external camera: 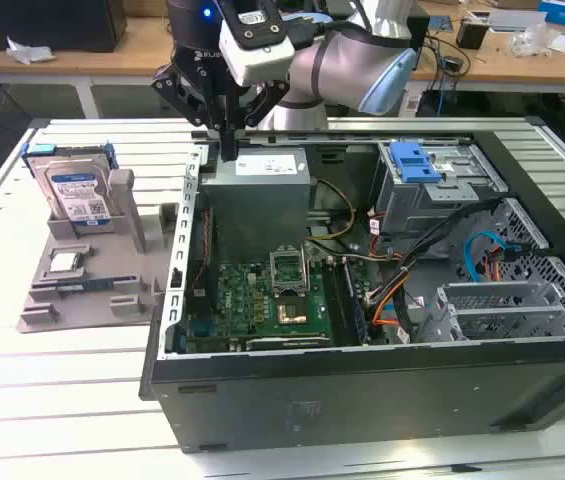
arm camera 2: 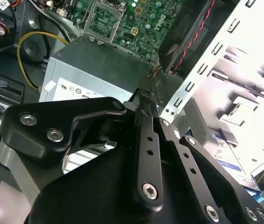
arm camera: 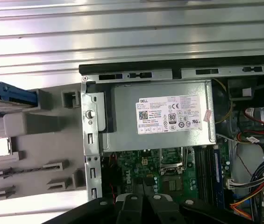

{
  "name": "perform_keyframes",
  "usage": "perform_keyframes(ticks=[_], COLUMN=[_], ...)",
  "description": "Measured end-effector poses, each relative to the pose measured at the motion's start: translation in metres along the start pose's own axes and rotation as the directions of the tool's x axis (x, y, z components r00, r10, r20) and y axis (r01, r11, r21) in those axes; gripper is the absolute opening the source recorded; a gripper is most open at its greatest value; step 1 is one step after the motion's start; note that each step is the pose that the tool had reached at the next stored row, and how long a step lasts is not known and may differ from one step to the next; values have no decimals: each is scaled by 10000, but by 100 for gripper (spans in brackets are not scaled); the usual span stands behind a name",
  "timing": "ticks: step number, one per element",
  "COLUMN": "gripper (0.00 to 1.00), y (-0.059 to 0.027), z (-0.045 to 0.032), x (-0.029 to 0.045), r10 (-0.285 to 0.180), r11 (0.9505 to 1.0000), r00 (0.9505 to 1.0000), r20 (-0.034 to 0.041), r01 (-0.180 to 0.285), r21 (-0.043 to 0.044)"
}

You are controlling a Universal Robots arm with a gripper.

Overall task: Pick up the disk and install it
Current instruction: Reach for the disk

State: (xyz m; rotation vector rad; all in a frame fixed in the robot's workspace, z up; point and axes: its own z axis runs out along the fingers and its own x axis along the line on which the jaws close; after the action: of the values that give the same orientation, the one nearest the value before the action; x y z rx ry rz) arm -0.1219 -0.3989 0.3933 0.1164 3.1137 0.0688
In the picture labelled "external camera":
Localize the small black box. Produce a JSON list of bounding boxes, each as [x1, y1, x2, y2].
[[456, 17, 491, 50]]

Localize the black PC case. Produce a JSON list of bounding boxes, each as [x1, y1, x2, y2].
[[139, 127, 565, 456]]

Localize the grey flat box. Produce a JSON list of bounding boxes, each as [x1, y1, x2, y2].
[[489, 9, 548, 34]]

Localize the grey parts rack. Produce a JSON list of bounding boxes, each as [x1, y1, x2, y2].
[[15, 168, 183, 334]]

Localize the metal socket cover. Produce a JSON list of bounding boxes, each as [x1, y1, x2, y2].
[[268, 247, 311, 297]]

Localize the green motherboard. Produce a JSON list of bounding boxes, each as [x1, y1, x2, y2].
[[185, 244, 388, 354]]

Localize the crumpled white paper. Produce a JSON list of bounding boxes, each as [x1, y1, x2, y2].
[[5, 35, 57, 66]]

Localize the black case fan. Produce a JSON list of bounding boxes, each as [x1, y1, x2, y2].
[[185, 205, 219, 314]]

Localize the black sleeved wire bundle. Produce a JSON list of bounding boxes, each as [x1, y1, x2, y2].
[[364, 194, 513, 329]]

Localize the blue plastic drive latch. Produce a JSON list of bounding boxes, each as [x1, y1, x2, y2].
[[390, 142, 443, 185]]

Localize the installed RAM stick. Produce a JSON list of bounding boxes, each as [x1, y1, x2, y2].
[[344, 258, 366, 346]]

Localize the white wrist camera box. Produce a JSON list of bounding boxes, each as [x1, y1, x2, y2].
[[218, 0, 297, 87]]

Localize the silver drive cage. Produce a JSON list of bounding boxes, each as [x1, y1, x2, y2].
[[371, 141, 511, 236]]

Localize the silver CPU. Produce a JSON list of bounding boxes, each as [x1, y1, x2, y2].
[[49, 252, 83, 274]]

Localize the blue hanging cable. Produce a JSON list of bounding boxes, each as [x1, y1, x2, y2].
[[436, 42, 451, 117]]

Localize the black RAM slot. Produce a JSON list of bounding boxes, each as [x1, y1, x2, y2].
[[321, 257, 348, 347]]

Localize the yellow black wire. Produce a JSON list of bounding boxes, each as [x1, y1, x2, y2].
[[311, 177, 359, 241]]

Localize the blue data wire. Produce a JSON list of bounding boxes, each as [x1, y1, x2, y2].
[[463, 231, 519, 285]]

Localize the grey power supply unit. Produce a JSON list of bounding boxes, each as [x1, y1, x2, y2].
[[199, 147, 312, 264]]

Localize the coloured disk power wire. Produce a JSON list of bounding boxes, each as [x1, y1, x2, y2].
[[481, 249, 506, 282]]

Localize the black computer tower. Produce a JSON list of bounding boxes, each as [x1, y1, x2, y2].
[[406, 13, 431, 52]]

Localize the CPU socket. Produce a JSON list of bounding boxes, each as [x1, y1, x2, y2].
[[275, 294, 309, 326]]

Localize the clear plastic bits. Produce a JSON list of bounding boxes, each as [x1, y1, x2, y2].
[[509, 27, 563, 56]]

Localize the black graphics card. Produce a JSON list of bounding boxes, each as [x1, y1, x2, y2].
[[245, 334, 333, 351]]

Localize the dark blue RAM stick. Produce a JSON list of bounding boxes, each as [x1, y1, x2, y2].
[[56, 279, 114, 293]]

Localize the large black box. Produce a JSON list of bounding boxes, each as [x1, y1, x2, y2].
[[0, 0, 128, 54]]

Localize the hard disk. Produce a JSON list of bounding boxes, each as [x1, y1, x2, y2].
[[20, 141, 119, 236]]

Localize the silver perforated disk bay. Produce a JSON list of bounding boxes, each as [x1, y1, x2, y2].
[[419, 197, 565, 344]]

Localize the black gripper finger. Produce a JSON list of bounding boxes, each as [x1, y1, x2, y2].
[[150, 63, 231, 161], [229, 79, 292, 161]]

